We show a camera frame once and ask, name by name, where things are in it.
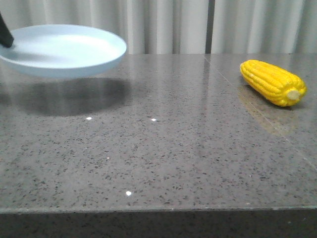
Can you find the black gripper finger at plate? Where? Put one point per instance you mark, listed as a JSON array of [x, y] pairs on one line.
[[6, 38]]

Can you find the light blue round plate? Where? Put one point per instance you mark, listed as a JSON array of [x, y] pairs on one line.
[[63, 51]]

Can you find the yellow corn cob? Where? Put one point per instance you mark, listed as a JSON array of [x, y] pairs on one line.
[[277, 85]]

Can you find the white curtain left panel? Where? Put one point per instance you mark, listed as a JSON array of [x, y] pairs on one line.
[[147, 26]]

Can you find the white curtain panel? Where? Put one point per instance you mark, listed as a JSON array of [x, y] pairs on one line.
[[264, 26], [147, 26]]

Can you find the white curtain right panel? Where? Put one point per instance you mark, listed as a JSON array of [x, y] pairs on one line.
[[264, 26]]

